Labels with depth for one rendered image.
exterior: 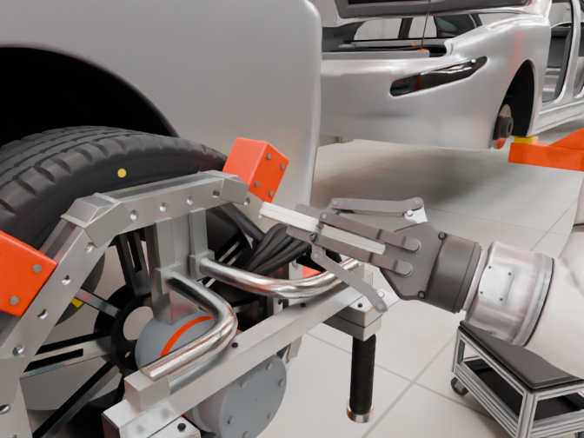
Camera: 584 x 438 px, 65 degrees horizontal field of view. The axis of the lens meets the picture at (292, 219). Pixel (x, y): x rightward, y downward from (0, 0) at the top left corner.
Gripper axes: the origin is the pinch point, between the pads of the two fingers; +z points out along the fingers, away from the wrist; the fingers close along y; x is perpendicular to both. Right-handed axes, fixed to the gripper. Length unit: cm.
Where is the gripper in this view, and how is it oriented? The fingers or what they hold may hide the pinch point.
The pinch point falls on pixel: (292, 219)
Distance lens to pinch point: 52.6
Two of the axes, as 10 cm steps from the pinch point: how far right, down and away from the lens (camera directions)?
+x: 3.0, 2.1, 9.3
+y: -3.5, 9.3, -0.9
